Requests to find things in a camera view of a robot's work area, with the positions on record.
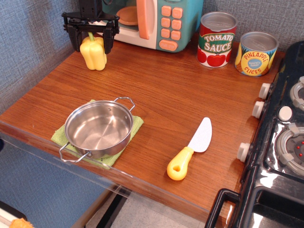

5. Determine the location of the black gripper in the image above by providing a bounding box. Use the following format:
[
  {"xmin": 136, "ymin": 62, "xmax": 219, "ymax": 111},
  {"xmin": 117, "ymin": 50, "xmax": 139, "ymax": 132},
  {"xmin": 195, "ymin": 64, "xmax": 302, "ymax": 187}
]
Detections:
[{"xmin": 62, "ymin": 0, "xmax": 120, "ymax": 54}]

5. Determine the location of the yellow toy bell pepper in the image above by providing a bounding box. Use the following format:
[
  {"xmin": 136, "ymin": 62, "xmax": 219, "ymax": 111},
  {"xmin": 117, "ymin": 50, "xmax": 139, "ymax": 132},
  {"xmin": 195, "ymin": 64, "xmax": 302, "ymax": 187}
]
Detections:
[{"xmin": 80, "ymin": 32, "xmax": 107, "ymax": 71}]

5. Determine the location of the orange microwave plate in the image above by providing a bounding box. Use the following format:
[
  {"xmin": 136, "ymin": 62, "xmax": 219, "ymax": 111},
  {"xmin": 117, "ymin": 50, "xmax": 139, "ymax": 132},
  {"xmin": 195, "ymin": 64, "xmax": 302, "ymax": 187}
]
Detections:
[{"xmin": 117, "ymin": 6, "xmax": 138, "ymax": 26}]

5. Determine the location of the toy microwave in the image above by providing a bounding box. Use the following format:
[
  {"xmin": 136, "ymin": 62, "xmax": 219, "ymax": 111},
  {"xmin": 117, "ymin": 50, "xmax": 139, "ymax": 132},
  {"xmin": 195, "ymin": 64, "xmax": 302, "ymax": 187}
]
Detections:
[{"xmin": 88, "ymin": 0, "xmax": 204, "ymax": 53}]

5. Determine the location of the small steel pan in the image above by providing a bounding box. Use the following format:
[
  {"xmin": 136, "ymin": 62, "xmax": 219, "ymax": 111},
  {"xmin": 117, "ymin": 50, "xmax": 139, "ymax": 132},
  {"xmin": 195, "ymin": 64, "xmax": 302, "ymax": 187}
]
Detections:
[{"xmin": 59, "ymin": 97, "xmax": 135, "ymax": 163}]

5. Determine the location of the tomato sauce can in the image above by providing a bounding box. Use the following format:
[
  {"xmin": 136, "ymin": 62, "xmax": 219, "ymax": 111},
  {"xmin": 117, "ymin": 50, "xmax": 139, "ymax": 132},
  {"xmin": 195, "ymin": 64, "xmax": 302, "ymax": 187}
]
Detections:
[{"xmin": 197, "ymin": 11, "xmax": 238, "ymax": 68}]

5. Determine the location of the clear acrylic edge guard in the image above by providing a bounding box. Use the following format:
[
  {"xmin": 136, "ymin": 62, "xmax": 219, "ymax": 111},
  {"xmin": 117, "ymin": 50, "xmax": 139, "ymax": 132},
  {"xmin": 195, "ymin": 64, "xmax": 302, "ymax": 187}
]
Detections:
[{"xmin": 0, "ymin": 120, "xmax": 228, "ymax": 228}]

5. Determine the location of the pineapple slices can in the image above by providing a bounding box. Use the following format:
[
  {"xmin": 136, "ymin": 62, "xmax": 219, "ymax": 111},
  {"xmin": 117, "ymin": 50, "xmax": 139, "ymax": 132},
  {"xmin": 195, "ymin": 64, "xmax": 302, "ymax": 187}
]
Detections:
[{"xmin": 235, "ymin": 31, "xmax": 279, "ymax": 77}]

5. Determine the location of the white stove knob top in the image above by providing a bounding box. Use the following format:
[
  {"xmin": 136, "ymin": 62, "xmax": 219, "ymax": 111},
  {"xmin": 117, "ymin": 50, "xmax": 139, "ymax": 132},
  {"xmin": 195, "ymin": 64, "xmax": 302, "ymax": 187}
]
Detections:
[{"xmin": 258, "ymin": 83, "xmax": 271, "ymax": 100}]

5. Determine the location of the white stove knob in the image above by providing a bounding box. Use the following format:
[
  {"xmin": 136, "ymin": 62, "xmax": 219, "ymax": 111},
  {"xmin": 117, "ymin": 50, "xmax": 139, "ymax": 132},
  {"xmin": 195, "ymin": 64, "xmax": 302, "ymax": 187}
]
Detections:
[
  {"xmin": 258, "ymin": 83, "xmax": 271, "ymax": 100},
  {"xmin": 252, "ymin": 101, "xmax": 265, "ymax": 119},
  {"xmin": 237, "ymin": 142, "xmax": 251, "ymax": 163}
]

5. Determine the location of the white stove knob middle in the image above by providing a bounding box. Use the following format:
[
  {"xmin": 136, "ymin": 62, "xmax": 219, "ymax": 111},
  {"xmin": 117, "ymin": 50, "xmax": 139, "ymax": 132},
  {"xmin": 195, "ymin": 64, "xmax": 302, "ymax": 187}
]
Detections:
[{"xmin": 252, "ymin": 101, "xmax": 265, "ymax": 119}]

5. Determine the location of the white stove knob bottom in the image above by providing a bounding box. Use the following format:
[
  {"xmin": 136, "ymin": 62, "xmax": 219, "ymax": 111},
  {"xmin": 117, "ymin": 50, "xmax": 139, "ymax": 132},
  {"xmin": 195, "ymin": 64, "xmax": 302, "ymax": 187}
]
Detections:
[{"xmin": 237, "ymin": 142, "xmax": 251, "ymax": 163}]

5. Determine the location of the orange object bottom left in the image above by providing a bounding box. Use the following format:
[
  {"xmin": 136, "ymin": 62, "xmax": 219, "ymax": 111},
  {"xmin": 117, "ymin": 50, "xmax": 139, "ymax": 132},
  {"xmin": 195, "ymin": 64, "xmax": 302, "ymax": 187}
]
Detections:
[{"xmin": 9, "ymin": 218, "xmax": 33, "ymax": 228}]

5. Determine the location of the black toy stove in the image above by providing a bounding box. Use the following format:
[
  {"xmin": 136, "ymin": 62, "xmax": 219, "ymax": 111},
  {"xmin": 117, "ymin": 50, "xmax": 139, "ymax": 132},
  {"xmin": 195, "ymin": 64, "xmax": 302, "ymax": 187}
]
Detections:
[{"xmin": 205, "ymin": 41, "xmax": 304, "ymax": 228}]

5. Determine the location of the yellow handled toy knife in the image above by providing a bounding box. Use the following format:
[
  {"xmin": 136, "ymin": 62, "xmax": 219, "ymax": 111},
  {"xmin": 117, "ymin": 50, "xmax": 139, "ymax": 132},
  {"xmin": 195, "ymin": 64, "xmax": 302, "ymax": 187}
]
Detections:
[{"xmin": 167, "ymin": 117, "xmax": 213, "ymax": 181}]

